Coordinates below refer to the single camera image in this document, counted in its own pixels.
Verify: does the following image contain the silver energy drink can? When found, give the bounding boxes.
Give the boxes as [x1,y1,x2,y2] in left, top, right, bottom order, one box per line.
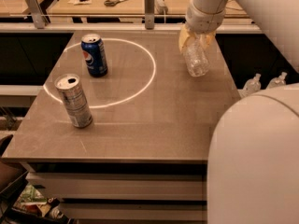
[54,74,93,128]

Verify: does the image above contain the green packaged clutter on floor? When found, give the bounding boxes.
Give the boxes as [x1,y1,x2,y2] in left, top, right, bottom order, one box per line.
[13,184,64,219]

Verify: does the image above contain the metal bracket post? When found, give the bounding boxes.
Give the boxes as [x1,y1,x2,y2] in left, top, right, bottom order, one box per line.
[144,0,155,30]
[25,0,48,29]

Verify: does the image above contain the sanitizer pump bottle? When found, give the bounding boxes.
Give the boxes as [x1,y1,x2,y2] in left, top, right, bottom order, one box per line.
[267,72,287,89]
[242,74,261,96]

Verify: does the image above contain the blue Pepsi can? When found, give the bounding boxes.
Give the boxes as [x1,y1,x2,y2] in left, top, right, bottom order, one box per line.
[81,34,107,77]

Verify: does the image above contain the clear plastic water bottle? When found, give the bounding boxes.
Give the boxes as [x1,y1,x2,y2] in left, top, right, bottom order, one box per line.
[183,39,209,77]

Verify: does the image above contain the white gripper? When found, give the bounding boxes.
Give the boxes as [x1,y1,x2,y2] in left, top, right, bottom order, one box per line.
[178,0,225,52]

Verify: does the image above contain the grey cabinet with drawers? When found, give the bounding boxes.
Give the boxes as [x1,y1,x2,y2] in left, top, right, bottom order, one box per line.
[22,161,207,224]

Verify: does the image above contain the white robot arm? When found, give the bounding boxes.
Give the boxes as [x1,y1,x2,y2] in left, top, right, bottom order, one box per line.
[179,0,299,224]

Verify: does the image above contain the left metal bracket post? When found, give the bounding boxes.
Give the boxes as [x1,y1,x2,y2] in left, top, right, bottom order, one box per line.
[25,0,48,29]

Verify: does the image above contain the scissors on back desk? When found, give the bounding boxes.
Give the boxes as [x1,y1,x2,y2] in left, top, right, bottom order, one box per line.
[104,0,129,7]

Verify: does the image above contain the white power strip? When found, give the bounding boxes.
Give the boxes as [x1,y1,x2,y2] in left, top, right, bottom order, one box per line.
[154,0,168,15]

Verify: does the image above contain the middle metal bracket post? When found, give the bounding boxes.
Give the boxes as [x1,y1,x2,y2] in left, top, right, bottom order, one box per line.
[144,0,155,30]

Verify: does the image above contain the right sanitizer pump bottle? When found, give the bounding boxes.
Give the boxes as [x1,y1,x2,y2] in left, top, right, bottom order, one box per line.
[267,72,287,89]

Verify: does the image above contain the left sanitizer pump bottle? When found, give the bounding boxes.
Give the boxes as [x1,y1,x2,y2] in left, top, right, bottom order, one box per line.
[242,74,261,96]

